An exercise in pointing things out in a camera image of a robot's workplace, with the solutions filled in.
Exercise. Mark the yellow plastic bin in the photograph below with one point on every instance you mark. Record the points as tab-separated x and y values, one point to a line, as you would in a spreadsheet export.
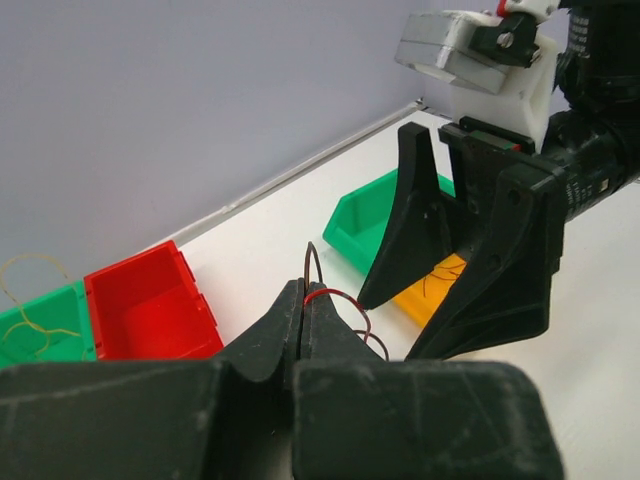
421	300

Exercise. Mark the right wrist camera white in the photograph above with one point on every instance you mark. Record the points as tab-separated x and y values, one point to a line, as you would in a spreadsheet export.
500	68

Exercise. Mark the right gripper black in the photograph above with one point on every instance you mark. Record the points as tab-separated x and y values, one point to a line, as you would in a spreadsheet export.
503	216

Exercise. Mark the green plastic bin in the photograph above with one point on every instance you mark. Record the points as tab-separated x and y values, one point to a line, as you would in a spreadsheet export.
358	222
51	328

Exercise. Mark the red plastic bin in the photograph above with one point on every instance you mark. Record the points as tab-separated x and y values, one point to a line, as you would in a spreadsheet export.
148	307

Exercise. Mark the right green plastic bin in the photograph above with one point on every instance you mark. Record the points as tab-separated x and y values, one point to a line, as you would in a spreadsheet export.
358	222

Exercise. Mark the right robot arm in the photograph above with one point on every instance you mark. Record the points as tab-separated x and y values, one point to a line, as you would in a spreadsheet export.
593	130

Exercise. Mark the left green plastic bin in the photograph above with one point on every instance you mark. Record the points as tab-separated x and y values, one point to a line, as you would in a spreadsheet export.
51	328

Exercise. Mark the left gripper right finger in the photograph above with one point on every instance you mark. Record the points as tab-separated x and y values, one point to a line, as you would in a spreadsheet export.
420	419

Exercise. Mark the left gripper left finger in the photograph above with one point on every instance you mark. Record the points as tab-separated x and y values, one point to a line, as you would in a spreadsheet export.
223	417

